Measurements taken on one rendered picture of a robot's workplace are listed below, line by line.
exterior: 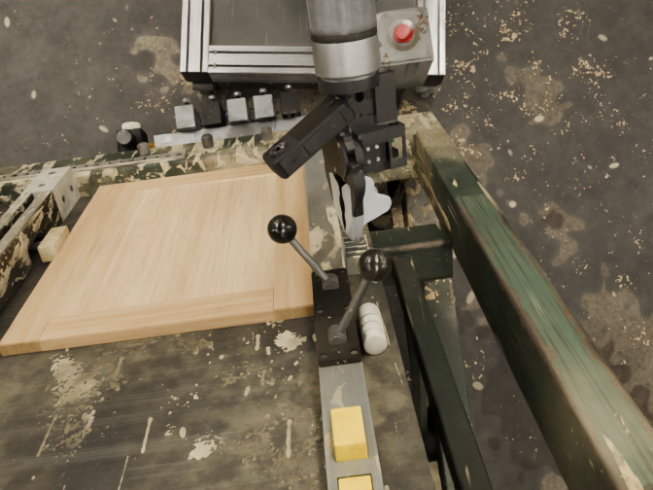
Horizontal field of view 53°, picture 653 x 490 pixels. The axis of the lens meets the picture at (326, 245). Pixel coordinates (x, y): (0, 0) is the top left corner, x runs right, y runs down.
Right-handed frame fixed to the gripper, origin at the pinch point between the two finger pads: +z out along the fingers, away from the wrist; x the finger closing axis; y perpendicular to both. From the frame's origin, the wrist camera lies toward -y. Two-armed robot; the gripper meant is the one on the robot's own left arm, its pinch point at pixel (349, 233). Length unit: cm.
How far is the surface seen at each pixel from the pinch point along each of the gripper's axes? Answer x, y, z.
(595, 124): 101, 138, 43
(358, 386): -18.3, -8.4, 8.1
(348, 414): -23.6, -11.9, 6.2
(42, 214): 53, -38, 7
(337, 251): 10.4, 2.1, 8.1
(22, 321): 21.9, -42.9, 10.2
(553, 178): 98, 118, 57
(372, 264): -13.5, -3.2, -2.9
